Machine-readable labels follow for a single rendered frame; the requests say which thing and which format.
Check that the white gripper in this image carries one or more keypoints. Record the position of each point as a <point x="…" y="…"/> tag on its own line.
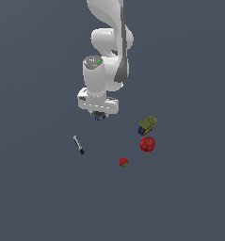
<point x="98" y="103"/>

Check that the grey marker with black tip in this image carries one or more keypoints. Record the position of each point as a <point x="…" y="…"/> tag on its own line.
<point x="78" y="144"/>

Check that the olive and blue tin can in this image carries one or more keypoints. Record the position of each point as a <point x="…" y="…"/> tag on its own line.
<point x="147" y="125"/>

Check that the red strawberry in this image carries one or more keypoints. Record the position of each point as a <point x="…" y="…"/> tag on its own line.
<point x="123" y="162"/>

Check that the red apple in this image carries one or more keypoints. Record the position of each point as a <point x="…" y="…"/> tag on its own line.
<point x="147" y="143"/>

